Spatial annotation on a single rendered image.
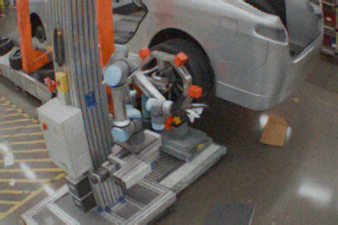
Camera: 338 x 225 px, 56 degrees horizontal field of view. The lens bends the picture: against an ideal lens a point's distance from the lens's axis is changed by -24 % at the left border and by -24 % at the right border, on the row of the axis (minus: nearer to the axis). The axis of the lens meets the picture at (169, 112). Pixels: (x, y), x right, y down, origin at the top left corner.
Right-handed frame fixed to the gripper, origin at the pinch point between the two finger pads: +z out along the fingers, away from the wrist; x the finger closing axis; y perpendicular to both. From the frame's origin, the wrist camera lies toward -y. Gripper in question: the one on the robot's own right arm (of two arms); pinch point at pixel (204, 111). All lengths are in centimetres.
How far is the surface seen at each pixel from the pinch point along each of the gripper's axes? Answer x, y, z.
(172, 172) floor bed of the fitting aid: -85, 107, -57
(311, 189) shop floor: -101, 111, 91
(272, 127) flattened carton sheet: -197, 97, 19
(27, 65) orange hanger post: -137, 39, -305
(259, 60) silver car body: -89, -11, 17
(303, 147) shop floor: -171, 101, 68
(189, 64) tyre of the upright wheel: -94, 5, -46
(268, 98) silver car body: -97, 23, 26
